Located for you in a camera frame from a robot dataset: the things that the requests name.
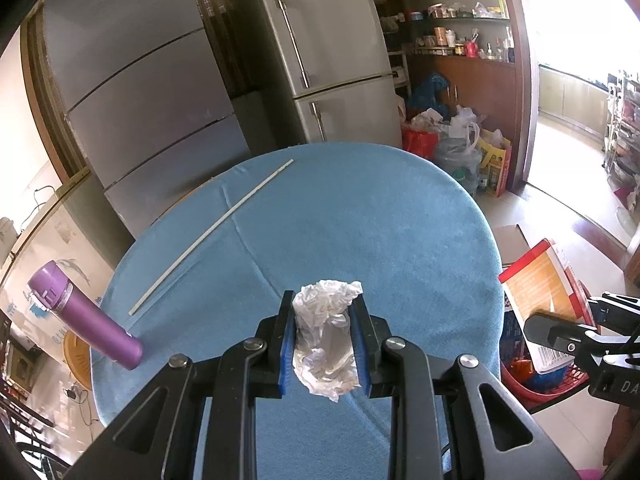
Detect yellow paper bag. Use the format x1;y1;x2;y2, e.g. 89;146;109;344
475;132;512;197

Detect round blue-cloth table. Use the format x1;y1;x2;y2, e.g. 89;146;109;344
90;142;504;480

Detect flat cardboard piece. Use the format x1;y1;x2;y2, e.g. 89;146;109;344
492;224;532;267

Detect wooden shelf cabinet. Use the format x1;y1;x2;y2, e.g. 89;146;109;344
360;0;532;192

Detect person's right hand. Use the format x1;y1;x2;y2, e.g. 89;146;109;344
603;404;640;467

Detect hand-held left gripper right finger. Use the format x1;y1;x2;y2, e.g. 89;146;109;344
348;294;581;480

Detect long white stick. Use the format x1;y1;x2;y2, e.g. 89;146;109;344
128;158;295;317

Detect large silver three-section fridge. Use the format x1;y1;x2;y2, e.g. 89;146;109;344
42;0;254;239

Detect shelf jars and bottles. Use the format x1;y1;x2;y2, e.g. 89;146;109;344
367;0;517;63

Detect purple thermos bottle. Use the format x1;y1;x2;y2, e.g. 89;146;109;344
27;260;144;371

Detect large dark blue bag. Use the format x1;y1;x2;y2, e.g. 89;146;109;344
407;72;451;116

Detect metal storage rack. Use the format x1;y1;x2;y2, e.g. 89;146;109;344
602;70;640;212

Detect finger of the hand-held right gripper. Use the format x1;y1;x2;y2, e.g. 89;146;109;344
586;290;640;334
523;311;604;367

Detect pile of bags by door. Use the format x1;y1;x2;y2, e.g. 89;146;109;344
410;105;488;155

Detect red plastic mesh basket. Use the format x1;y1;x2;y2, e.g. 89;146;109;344
500;352;592;414

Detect silver two-door fridge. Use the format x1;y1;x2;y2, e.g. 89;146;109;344
247;0;406;151

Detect white corner rack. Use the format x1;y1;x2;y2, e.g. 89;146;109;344
389;50;414;97

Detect white tissue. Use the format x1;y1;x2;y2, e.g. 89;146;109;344
292;280;365;404

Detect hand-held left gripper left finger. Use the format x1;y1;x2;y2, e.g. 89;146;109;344
62;290;296;480

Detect orange round basin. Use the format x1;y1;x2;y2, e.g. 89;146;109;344
62;332;94;392

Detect black metal chair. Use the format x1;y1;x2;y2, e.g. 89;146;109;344
0;310;68;480

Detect orange and white carton box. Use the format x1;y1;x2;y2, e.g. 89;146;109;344
498;239;597;374

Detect red shopping bag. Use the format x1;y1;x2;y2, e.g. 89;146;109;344
402;127;441;161

